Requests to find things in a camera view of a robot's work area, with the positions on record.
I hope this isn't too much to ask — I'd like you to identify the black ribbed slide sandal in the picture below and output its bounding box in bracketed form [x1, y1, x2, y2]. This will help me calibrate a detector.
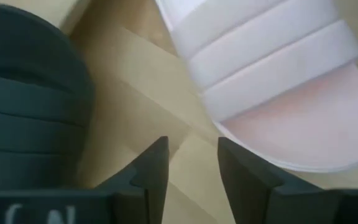
[0, 4, 96, 192]

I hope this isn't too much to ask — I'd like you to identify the pink slide sandal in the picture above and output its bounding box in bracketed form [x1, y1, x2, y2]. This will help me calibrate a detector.
[154, 0, 358, 174]

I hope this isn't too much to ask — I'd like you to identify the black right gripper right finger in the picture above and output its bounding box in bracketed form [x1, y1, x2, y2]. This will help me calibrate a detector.
[218, 138, 338, 224]

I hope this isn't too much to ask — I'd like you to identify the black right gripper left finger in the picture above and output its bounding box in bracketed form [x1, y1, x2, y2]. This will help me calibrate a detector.
[94, 136, 170, 224]

